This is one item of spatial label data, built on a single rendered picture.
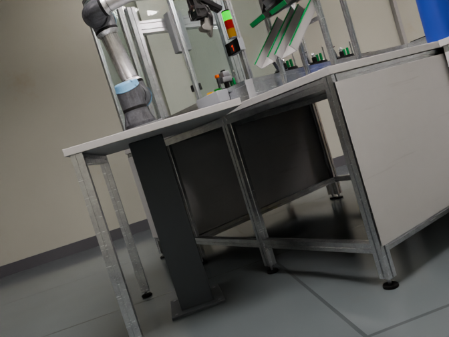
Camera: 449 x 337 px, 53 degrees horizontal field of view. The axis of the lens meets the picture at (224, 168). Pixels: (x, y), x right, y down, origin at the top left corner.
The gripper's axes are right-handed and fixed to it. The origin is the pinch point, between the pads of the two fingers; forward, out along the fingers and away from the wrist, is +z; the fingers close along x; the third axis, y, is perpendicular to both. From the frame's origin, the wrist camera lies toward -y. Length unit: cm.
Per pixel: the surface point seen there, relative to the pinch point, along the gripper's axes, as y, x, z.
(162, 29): -40, -110, -40
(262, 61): -12.4, 15.7, 20.5
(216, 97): 5.3, -4.8, 29.6
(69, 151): 87, 11, 38
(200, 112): 40, 33, 38
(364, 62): -14, 70, 39
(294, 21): -23.4, 32.7, 8.8
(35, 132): 16, -342, -20
